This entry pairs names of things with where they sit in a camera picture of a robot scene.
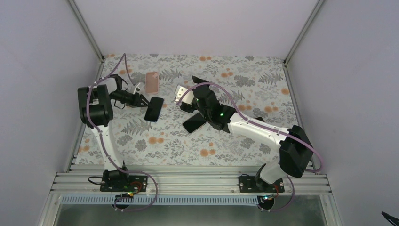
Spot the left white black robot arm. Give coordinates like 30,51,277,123
77,74,149,191

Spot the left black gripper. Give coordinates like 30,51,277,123
109,90,151,107

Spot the pink phone case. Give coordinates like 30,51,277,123
145,72,159,94

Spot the floral patterned table mat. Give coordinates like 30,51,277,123
75,54,300,167

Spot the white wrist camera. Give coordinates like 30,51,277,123
132,82,145,94
175,85,194,105

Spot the aluminium rail frame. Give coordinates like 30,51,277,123
39,164,342,226

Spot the phone in clear case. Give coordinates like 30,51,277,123
182,113,207,134

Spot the blue phone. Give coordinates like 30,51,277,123
144,97,164,122

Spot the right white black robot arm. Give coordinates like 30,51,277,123
175,76,313,192

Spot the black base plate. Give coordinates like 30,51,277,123
238,174,285,193
100,175,148,193

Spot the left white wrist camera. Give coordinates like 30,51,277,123
132,82,145,94

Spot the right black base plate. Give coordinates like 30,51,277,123
238,174,285,193

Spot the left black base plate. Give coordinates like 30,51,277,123
100,175,148,193

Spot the phone in beige case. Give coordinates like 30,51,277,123
252,117,265,124

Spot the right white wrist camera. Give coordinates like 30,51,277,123
175,85,194,105

